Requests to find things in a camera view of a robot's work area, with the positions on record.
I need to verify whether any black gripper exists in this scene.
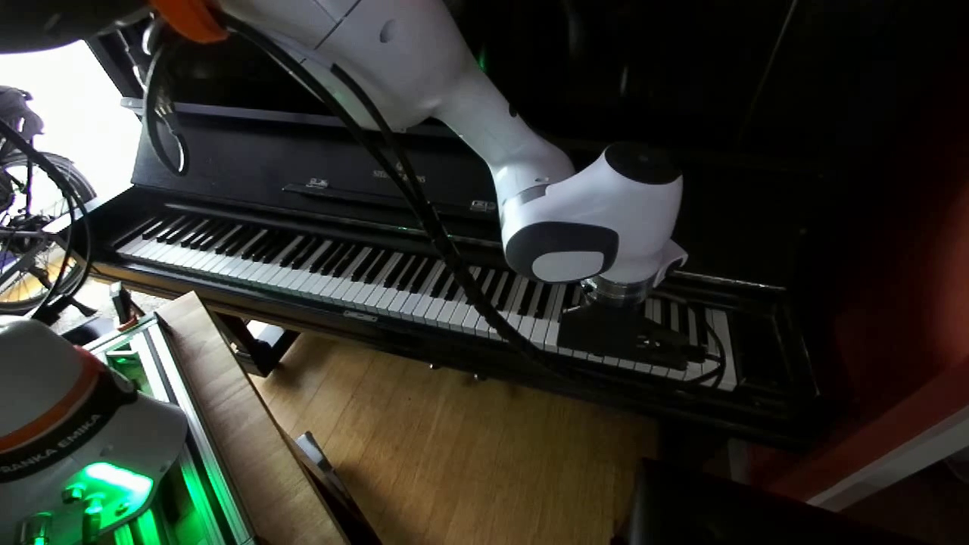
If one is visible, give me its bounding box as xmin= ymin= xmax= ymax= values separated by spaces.
xmin=556 ymin=296 xmax=659 ymax=369

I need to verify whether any black piano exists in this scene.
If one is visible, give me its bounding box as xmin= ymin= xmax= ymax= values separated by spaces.
xmin=87 ymin=0 xmax=969 ymax=451

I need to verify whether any black padded piano bench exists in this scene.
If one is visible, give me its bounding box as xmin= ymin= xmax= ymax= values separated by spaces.
xmin=620 ymin=455 xmax=918 ymax=545

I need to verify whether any dark flat strip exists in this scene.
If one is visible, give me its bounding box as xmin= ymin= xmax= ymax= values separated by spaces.
xmin=293 ymin=431 xmax=388 ymax=545

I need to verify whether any wooden board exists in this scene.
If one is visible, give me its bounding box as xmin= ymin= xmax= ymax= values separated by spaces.
xmin=153 ymin=286 xmax=355 ymax=545

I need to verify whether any black bicycle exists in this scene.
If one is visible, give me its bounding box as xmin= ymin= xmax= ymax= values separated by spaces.
xmin=0 ymin=83 xmax=100 ymax=323

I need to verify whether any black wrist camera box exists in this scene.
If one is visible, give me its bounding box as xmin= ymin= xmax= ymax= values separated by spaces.
xmin=644 ymin=312 xmax=711 ymax=372

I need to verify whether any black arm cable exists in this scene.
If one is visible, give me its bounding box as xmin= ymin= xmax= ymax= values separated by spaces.
xmin=216 ymin=7 xmax=733 ymax=393

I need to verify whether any green lit metal base frame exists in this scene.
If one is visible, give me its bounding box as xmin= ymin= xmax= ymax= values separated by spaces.
xmin=16 ymin=312 xmax=258 ymax=545

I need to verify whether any black hanging cable loop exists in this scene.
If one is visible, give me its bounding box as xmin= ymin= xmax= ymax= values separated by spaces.
xmin=140 ymin=18 xmax=194 ymax=178

